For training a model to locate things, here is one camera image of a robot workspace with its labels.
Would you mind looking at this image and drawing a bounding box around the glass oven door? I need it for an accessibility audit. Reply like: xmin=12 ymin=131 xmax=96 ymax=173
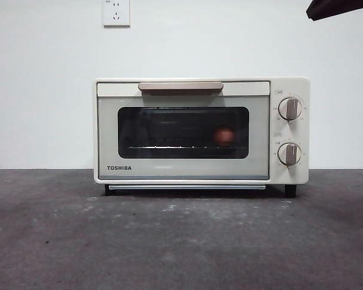
xmin=96 ymin=80 xmax=270 ymax=181

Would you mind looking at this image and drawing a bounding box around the cream temperature knob, beige grip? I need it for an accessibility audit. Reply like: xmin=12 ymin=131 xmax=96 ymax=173
xmin=278 ymin=96 xmax=303 ymax=121

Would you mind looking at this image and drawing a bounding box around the cream Toshiba toaster oven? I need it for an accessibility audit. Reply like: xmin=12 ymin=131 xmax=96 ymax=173
xmin=93 ymin=77 xmax=310 ymax=199

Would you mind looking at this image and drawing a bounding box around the cream timer knob, beige grip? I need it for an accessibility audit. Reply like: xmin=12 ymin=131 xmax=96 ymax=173
xmin=277 ymin=141 xmax=303 ymax=167

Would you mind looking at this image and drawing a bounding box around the silver crumb tray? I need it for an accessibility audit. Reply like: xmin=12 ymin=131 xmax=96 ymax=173
xmin=108 ymin=184 xmax=266 ymax=191

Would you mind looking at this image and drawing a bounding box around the metal wire oven rack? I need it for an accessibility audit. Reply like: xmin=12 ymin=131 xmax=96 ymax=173
xmin=128 ymin=144 xmax=241 ymax=150

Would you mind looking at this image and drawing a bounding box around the white wall socket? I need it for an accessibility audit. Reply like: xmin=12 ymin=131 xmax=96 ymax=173
xmin=102 ymin=0 xmax=131 ymax=28

